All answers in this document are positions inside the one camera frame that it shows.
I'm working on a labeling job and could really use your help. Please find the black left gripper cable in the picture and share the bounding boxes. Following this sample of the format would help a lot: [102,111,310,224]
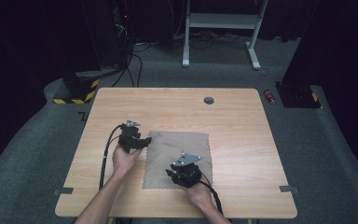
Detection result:
[98,123,124,190]

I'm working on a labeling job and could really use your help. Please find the black floor cables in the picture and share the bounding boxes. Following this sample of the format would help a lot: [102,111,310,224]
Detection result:
[111,41,152,89]

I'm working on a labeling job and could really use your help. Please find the red drink can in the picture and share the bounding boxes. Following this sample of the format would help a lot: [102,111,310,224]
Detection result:
[263,89,277,105]

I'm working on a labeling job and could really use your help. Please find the person's left hand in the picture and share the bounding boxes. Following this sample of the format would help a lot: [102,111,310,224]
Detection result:
[111,144,145,181]

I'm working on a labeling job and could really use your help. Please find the beige cloth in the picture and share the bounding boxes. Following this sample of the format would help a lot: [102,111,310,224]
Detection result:
[142,130,214,190]

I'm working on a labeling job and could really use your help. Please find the grey tape strip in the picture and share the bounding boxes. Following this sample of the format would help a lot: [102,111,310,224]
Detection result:
[53,187,75,196]
[279,185,300,194]

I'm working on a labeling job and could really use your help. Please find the white metal stand frame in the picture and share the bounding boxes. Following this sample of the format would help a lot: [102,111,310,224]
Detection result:
[182,0,269,71]

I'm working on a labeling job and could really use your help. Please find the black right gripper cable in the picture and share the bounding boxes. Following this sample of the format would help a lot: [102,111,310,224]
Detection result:
[199,178,225,217]

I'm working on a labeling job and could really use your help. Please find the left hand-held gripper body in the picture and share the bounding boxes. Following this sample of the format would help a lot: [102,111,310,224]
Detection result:
[117,119,142,154]

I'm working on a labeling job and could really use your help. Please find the person's right hand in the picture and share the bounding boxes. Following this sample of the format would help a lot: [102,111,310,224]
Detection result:
[183,177,214,210]

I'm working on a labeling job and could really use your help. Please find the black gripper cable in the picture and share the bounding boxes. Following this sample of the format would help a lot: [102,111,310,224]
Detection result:
[199,178,225,217]
[98,123,124,190]

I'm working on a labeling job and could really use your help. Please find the black yellow striped column base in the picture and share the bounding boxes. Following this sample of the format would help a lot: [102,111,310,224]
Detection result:
[53,69,101,105]

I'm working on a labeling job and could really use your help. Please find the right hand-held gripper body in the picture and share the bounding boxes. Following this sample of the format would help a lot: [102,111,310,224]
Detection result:
[172,152,203,189]

